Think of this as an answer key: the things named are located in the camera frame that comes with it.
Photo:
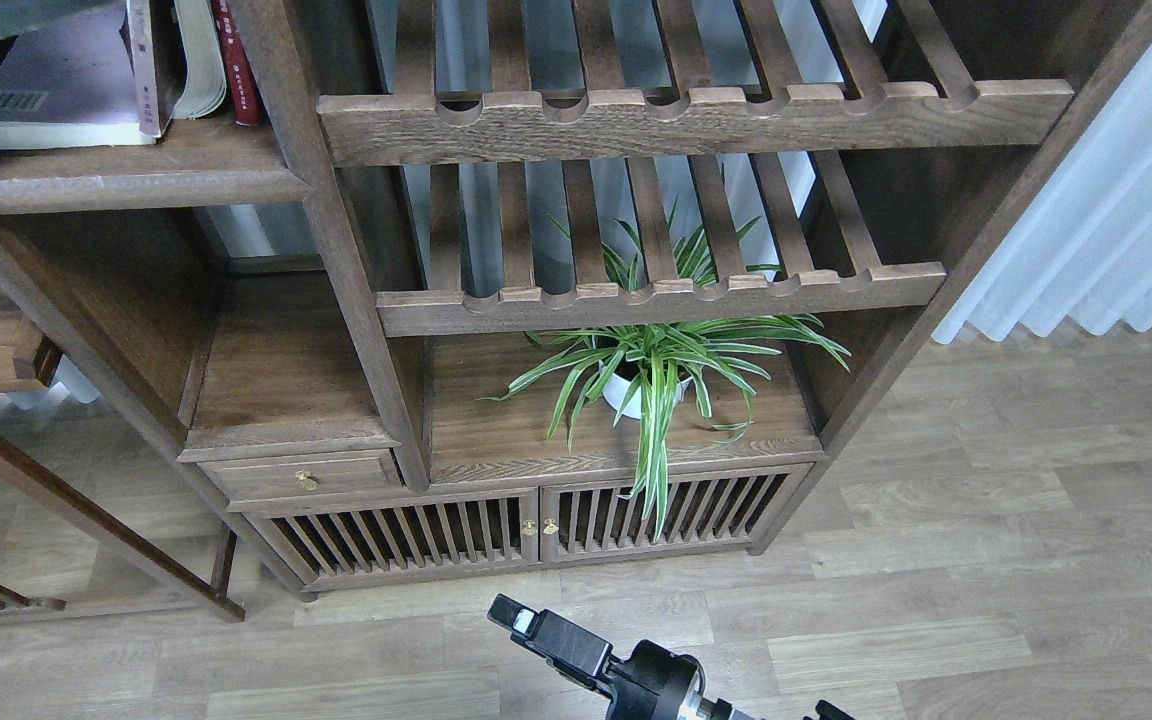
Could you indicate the pale purple white book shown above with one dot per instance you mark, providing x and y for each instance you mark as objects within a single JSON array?
[{"x": 70, "y": 84}]

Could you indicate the dark red book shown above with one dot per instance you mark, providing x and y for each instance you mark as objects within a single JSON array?
[{"x": 157, "y": 61}]

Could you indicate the white plant pot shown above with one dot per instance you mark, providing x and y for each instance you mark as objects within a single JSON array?
[{"x": 643, "y": 392}]

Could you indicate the white pleated curtain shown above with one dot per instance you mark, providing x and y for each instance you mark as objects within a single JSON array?
[{"x": 1083, "y": 250}]

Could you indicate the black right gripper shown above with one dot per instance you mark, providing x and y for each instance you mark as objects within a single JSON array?
[{"x": 653, "y": 683}]

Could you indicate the cream paged standing book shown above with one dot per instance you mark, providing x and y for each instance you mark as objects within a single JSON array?
[{"x": 205, "y": 84}]

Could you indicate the dark wooden bookshelf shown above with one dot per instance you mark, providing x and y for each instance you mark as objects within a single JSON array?
[{"x": 309, "y": 315}]

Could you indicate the red spine standing book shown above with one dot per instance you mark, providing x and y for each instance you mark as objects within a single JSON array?
[{"x": 244, "y": 95}]

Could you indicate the green spider plant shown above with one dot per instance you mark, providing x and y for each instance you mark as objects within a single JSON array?
[{"x": 655, "y": 360}]

